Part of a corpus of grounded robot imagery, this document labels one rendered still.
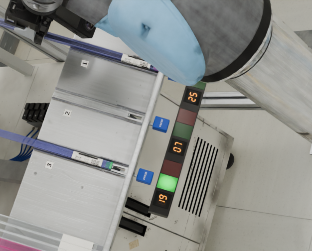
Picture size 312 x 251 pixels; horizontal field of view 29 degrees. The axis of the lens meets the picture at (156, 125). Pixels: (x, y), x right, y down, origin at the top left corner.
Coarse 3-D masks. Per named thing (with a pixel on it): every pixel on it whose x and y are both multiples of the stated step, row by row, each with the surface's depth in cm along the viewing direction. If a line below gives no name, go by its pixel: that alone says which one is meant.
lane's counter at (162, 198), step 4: (156, 192) 120; (160, 192) 120; (156, 196) 120; (160, 196) 120; (164, 196) 120; (168, 196) 120; (156, 200) 119; (160, 200) 119; (164, 200) 119; (168, 200) 119; (156, 204) 119; (160, 204) 119; (164, 204) 119; (168, 204) 119; (164, 208) 119
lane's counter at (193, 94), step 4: (188, 88) 125; (188, 92) 125; (192, 92) 125; (196, 92) 125; (200, 92) 125; (184, 96) 125; (188, 96) 125; (192, 96) 125; (196, 96) 125; (200, 96) 125; (184, 100) 125; (188, 100) 125; (192, 100) 125; (196, 100) 125; (196, 104) 125
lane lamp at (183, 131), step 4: (176, 124) 123; (180, 124) 123; (184, 124) 123; (176, 128) 123; (180, 128) 123; (184, 128) 123; (188, 128) 123; (176, 132) 123; (180, 132) 123; (184, 132) 123; (188, 132) 123; (180, 136) 123; (184, 136) 123; (188, 136) 123
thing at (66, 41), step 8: (0, 24) 125; (8, 24) 125; (48, 32) 125; (56, 40) 125; (64, 40) 125; (72, 40) 125; (80, 48) 125; (88, 48) 124; (96, 48) 124; (104, 48) 125; (112, 56) 124; (120, 56) 124
